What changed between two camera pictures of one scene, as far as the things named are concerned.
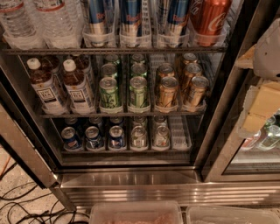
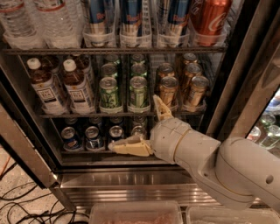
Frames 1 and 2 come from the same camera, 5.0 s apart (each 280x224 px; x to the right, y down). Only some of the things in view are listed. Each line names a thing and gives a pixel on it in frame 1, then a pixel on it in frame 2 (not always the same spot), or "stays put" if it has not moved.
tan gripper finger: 246,61 to 162,109
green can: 138,91 stays put
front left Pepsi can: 70,140 stays put
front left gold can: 169,92 stays put
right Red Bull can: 178,12 stays put
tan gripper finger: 262,100 to 132,146
